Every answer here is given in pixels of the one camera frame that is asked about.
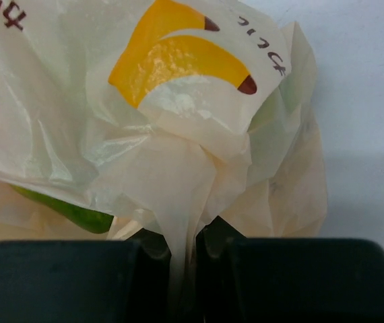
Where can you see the green fake pear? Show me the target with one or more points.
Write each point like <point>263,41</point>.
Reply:
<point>95,222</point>

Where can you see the translucent orange plastic bag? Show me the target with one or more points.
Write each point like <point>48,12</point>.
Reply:
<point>163,114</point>

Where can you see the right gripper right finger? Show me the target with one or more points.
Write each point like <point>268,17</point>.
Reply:
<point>242,279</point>

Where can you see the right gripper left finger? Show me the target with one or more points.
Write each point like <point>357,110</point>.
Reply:
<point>85,280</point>

